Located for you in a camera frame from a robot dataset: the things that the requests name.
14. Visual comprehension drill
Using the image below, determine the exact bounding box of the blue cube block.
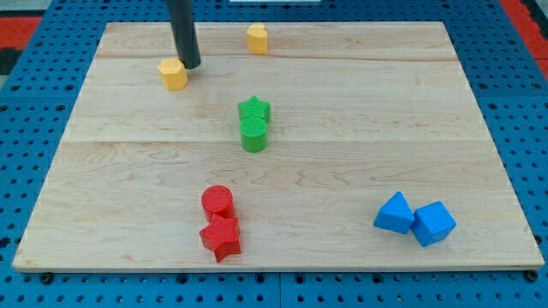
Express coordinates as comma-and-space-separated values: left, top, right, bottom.
411, 201, 456, 247

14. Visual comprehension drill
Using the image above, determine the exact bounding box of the blue triangle block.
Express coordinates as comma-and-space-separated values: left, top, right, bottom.
373, 192, 414, 234

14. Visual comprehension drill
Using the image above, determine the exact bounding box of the green star block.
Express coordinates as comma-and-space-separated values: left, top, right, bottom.
238, 96, 271, 123

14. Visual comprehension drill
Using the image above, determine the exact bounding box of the green cylinder block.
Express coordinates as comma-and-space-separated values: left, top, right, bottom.
240, 116, 268, 152

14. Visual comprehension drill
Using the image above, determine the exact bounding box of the yellow hexagon block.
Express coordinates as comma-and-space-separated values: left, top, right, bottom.
158, 58, 188, 91

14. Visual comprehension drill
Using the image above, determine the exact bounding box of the light wooden board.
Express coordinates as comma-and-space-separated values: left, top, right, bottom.
12, 21, 545, 273

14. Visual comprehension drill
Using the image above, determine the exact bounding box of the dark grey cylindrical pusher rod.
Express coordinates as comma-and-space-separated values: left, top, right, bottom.
165, 0, 201, 69

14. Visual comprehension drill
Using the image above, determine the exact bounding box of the red cylinder block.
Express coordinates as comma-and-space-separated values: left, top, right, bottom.
200, 185, 235, 222

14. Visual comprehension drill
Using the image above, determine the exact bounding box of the red star block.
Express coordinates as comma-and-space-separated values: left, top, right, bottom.
200, 214, 241, 263

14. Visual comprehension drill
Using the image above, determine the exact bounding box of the yellow heart block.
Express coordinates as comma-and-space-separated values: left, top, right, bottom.
246, 23, 268, 55

